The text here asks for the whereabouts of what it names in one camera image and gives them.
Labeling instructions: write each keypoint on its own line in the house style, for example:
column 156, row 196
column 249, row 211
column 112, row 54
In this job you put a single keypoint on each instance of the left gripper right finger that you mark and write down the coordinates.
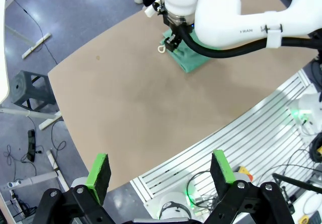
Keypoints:
column 221, row 173

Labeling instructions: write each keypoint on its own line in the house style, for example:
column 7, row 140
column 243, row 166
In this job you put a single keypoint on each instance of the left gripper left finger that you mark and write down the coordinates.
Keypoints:
column 99, row 178

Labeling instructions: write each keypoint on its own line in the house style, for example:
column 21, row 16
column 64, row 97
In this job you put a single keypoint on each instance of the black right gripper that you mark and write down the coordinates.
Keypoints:
column 172, row 29

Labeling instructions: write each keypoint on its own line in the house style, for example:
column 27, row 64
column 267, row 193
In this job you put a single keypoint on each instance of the green towel with white loop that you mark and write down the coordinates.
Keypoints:
column 193, row 61

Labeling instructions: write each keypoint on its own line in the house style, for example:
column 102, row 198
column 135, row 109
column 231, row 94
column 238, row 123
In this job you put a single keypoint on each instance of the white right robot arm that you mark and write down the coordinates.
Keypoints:
column 219, row 15

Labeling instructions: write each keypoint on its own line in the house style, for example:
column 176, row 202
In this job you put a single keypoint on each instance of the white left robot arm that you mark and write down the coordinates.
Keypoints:
column 173, row 205

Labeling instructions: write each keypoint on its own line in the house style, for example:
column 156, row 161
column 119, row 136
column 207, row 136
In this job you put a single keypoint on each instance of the yellow red emergency stop button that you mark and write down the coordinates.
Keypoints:
column 244, row 170

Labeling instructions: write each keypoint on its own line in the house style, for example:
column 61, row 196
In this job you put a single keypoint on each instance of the white table foot bar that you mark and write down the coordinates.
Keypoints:
column 54, row 163

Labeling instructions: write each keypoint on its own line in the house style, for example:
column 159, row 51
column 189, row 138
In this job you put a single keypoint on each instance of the black power strip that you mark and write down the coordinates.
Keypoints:
column 31, row 143

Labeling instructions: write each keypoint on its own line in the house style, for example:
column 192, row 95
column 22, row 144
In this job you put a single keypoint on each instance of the dark grey plastic stool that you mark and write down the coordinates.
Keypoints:
column 25, row 85

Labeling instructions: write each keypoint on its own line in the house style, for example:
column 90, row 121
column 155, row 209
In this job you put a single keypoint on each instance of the aluminium rail mounting plate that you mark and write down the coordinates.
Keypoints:
column 239, row 143

